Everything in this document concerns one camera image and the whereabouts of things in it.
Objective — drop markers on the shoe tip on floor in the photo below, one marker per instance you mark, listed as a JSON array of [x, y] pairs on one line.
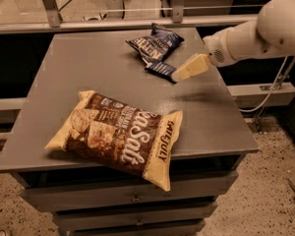
[[4, 232]]

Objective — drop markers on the blue chip bag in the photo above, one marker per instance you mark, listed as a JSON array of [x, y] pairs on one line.
[[158, 45]]

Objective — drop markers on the brown sea salt chip bag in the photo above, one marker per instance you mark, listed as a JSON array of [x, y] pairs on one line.
[[120, 136]]

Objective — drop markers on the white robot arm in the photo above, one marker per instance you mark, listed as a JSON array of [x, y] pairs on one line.
[[270, 35]]

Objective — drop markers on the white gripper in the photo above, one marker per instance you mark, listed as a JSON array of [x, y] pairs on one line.
[[216, 49]]

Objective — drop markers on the grey drawer cabinet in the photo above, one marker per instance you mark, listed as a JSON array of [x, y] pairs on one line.
[[88, 199]]

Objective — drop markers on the blue rxbar blueberry bar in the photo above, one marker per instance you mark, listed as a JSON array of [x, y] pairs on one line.
[[161, 69]]

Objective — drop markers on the metal railing frame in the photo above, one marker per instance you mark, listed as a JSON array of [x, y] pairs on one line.
[[26, 16]]

